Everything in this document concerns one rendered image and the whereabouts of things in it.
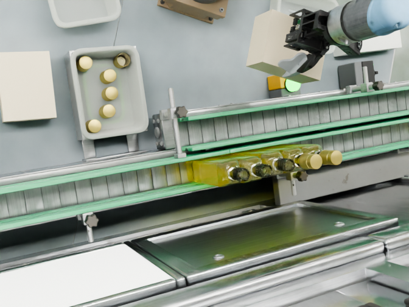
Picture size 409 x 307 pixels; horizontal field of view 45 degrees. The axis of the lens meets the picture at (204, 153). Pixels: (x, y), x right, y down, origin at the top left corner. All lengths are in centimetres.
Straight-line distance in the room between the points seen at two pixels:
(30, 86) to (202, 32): 52
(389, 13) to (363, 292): 45
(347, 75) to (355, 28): 75
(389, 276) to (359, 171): 78
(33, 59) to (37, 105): 11
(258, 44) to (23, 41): 59
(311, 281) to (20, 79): 81
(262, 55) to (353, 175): 60
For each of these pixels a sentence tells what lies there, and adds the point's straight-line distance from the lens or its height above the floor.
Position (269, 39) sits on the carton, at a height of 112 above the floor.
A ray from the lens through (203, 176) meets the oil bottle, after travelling 119.
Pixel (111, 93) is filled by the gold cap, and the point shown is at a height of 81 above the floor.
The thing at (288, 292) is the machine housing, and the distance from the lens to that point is 81.
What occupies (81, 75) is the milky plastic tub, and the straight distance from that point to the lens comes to 134.
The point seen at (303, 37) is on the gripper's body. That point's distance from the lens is 105.
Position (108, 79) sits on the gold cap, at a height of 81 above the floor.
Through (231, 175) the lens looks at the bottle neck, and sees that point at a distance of 109.
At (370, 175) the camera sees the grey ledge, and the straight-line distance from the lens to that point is 163.
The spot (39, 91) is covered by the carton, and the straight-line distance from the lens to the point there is 126.
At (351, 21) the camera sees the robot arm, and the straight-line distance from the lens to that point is 94.
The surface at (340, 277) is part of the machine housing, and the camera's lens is 86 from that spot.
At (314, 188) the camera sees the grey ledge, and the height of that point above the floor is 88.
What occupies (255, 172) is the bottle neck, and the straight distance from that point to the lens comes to 111.
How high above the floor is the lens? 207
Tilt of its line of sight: 66 degrees down
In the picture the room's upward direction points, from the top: 93 degrees clockwise
